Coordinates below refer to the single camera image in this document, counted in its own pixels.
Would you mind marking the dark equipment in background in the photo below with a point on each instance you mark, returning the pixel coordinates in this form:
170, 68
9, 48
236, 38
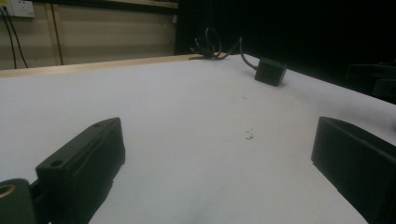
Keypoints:
373, 79

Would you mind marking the small black box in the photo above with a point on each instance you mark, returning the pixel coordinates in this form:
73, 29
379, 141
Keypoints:
270, 72

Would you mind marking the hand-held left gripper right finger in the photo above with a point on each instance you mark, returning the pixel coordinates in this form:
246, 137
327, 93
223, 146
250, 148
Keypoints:
358, 161

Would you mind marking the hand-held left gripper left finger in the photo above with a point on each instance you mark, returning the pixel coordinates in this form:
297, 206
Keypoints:
84, 161

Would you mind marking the white wall socket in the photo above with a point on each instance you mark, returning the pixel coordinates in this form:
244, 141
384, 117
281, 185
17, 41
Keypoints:
21, 7

